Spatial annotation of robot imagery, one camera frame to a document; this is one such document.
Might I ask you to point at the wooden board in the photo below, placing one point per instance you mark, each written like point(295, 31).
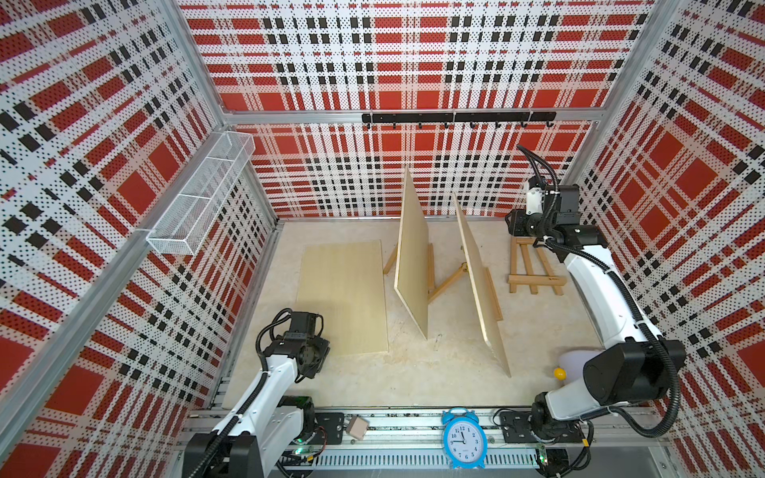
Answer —
point(344, 283)
point(489, 326)
point(411, 279)

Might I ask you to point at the white wire mesh basket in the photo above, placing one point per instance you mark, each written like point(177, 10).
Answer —
point(183, 227)

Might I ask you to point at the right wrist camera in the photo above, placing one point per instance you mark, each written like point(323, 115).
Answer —
point(564, 204)

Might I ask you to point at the small wooden easel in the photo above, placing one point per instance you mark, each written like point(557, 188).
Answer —
point(531, 270)

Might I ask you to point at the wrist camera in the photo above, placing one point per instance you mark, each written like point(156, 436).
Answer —
point(564, 204)
point(304, 326)

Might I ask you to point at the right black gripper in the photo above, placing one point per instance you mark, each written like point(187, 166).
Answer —
point(515, 223)

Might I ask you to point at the small brown square block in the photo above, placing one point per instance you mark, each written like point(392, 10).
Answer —
point(357, 427)

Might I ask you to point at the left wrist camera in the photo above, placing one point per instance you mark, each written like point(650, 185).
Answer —
point(304, 326)

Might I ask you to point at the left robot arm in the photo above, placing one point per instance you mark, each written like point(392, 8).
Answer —
point(252, 438)

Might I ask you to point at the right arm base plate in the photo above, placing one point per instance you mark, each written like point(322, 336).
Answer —
point(515, 426)

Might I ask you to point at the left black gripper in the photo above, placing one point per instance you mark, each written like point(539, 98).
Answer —
point(321, 343)

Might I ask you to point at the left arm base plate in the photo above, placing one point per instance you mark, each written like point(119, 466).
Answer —
point(329, 427)

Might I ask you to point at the lavender toaster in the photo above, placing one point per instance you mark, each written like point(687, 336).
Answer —
point(571, 364)

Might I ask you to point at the right wooden easel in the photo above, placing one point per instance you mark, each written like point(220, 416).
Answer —
point(493, 296)

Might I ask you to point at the blue alarm clock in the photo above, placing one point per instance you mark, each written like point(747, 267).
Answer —
point(464, 440)

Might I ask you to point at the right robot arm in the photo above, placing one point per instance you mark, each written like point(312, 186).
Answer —
point(636, 375)

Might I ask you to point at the black hook rail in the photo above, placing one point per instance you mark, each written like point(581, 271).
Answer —
point(522, 118)

